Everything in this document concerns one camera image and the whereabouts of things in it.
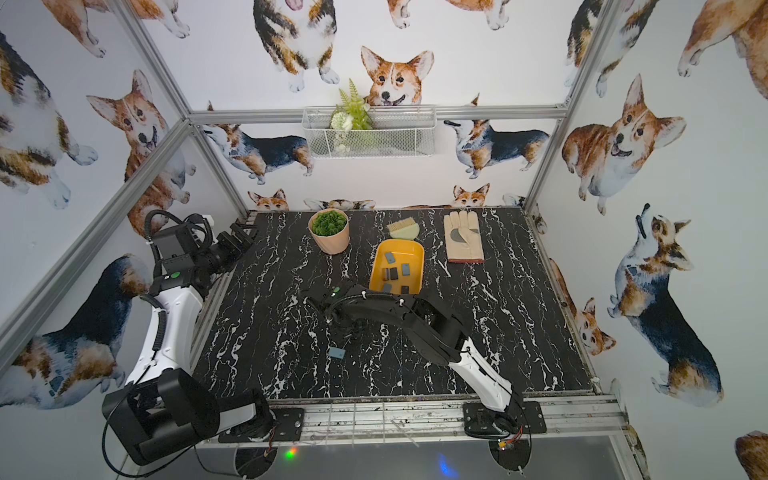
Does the brown eraser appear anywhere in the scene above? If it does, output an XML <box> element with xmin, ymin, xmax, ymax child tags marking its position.
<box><xmin>384</xmin><ymin>267</ymin><xmax>399</xmax><ymax>281</ymax></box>

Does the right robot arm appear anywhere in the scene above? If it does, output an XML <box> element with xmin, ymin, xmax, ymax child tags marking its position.
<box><xmin>302</xmin><ymin>280</ymin><xmax>523</xmax><ymax>422</ymax></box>

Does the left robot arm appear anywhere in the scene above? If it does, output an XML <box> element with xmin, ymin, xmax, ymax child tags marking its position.
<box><xmin>102</xmin><ymin>214</ymin><xmax>275</xmax><ymax>466</ymax></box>

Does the yellow storage box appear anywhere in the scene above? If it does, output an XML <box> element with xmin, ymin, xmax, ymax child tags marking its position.
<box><xmin>368</xmin><ymin>239</ymin><xmax>425</xmax><ymax>295</ymax></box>

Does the pink pot with green plant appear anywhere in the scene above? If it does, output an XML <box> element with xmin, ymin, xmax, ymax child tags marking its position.
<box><xmin>308</xmin><ymin>208</ymin><xmax>350</xmax><ymax>255</ymax></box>

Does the yellow green sponge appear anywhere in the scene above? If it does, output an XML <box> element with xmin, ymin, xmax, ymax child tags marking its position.
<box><xmin>387</xmin><ymin>217</ymin><xmax>420</xmax><ymax>240</ymax></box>

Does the beige work glove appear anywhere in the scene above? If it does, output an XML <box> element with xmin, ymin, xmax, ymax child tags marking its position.
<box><xmin>444</xmin><ymin>209</ymin><xmax>485</xmax><ymax>263</ymax></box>

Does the artificial fern with white flower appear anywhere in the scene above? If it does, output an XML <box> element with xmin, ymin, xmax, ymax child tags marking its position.
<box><xmin>330</xmin><ymin>80</ymin><xmax>375</xmax><ymax>155</ymax></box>

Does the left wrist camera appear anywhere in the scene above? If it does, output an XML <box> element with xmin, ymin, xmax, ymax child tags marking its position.
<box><xmin>151</xmin><ymin>219</ymin><xmax>208</xmax><ymax>260</ymax></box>

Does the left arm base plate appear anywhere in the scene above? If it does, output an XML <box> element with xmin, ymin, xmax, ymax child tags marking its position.
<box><xmin>218</xmin><ymin>408</ymin><xmax>305</xmax><ymax>443</ymax></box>

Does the white wire wall basket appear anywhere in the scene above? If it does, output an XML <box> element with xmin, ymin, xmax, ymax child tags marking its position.
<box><xmin>301</xmin><ymin>106</ymin><xmax>437</xmax><ymax>159</ymax></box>

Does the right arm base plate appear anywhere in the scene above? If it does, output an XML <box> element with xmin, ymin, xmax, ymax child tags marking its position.
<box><xmin>462</xmin><ymin>401</ymin><xmax>547</xmax><ymax>440</ymax></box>

